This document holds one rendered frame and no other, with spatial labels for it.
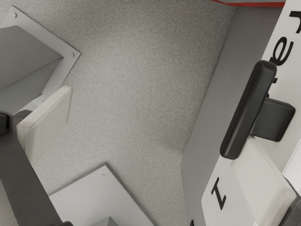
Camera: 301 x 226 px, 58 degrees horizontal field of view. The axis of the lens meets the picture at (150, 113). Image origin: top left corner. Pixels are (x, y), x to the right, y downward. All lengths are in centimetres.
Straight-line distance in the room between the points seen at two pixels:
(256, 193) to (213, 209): 13
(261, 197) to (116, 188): 118
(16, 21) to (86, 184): 75
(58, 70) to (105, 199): 64
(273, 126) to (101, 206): 125
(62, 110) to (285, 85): 16
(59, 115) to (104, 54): 94
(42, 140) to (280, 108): 15
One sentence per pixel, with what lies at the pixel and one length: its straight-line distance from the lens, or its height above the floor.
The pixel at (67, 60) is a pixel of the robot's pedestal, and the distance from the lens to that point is 115.
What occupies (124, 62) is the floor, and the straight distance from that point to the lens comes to 111.
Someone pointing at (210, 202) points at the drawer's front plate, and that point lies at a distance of 31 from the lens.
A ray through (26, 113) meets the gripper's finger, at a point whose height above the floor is 94.
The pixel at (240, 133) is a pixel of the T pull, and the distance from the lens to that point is 20.
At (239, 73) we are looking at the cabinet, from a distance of 80.
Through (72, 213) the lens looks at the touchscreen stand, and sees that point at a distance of 148.
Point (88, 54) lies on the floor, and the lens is 113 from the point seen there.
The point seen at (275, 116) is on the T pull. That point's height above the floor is 91.
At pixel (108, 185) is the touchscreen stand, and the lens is 133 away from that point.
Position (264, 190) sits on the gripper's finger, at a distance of 17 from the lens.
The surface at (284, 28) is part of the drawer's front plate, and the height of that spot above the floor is 84.
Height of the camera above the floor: 108
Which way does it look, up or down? 68 degrees down
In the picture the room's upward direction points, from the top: 176 degrees counter-clockwise
